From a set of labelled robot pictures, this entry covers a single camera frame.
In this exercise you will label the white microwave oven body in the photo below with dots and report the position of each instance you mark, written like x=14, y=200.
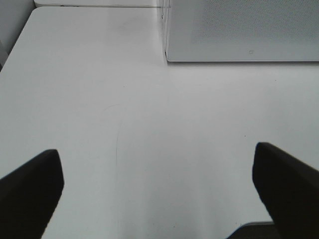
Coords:
x=163, y=27

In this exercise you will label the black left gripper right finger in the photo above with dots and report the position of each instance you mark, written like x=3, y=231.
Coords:
x=289, y=189

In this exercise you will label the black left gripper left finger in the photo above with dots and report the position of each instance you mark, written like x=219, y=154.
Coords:
x=29, y=196

